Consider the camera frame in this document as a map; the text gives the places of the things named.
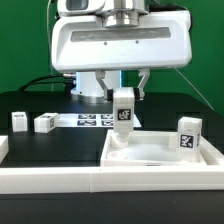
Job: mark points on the white sheet with tags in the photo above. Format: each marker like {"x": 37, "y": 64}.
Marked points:
{"x": 85, "y": 120}

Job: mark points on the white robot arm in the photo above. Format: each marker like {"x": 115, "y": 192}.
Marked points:
{"x": 97, "y": 39}

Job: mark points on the white front fence bar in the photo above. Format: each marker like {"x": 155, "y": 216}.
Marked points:
{"x": 110, "y": 179}

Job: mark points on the white fence bar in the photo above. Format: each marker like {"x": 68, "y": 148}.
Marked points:
{"x": 110, "y": 179}
{"x": 4, "y": 148}

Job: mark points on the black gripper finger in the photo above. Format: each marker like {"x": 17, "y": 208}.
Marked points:
{"x": 144, "y": 75}
{"x": 100, "y": 76}

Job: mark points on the white square table top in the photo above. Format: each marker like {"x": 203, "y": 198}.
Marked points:
{"x": 154, "y": 148}

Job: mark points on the white left fence bar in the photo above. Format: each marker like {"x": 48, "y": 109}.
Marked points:
{"x": 4, "y": 148}

